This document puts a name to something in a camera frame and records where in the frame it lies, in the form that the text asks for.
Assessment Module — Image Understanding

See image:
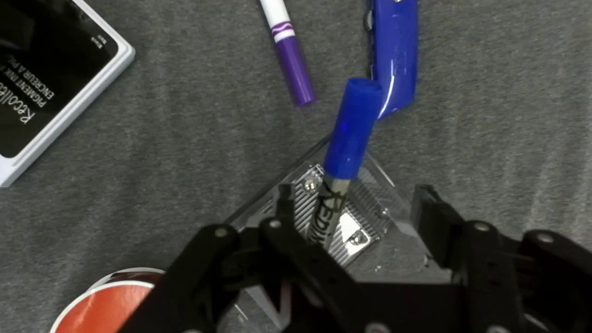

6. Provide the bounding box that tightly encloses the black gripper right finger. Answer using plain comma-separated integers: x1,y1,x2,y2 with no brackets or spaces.
409,182,592,333

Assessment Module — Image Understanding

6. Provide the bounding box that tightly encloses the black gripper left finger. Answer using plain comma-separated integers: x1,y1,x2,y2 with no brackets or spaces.
119,180,374,333

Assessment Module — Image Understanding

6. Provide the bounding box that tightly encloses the blue capped pen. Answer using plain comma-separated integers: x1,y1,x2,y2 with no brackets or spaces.
305,75,387,249

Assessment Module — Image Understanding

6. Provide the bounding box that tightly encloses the clear plastic container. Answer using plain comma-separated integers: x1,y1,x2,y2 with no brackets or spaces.
217,134,455,333

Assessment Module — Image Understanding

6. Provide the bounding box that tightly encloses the blue pen case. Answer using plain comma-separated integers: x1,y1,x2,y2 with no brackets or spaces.
365,0,420,121

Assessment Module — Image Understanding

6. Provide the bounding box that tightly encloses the red ribbon spool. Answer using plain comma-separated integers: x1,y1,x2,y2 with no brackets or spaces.
48,264,170,333

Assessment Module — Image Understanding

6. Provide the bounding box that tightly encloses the grey tablecloth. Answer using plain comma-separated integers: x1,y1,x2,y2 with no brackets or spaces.
0,0,592,333

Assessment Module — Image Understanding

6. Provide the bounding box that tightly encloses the purple capped white marker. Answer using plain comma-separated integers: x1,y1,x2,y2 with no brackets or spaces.
257,0,320,108

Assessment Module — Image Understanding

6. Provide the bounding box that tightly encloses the black tablet device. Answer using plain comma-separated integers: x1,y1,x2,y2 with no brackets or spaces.
0,0,137,190

